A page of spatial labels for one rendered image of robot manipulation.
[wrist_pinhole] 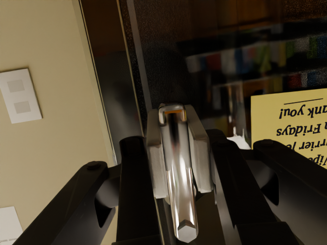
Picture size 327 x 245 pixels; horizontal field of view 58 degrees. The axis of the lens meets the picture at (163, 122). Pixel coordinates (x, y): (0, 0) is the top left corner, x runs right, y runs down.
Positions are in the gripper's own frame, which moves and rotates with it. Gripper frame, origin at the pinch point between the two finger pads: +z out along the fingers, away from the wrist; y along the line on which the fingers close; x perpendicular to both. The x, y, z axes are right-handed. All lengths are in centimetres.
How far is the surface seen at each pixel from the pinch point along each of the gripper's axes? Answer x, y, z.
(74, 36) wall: 8, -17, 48
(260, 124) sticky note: -0.9, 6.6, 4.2
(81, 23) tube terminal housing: 7.8, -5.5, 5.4
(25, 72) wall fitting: 2, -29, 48
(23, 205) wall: -30, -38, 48
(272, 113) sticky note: -0.1, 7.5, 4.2
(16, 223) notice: -35, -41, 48
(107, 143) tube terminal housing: -1.3, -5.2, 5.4
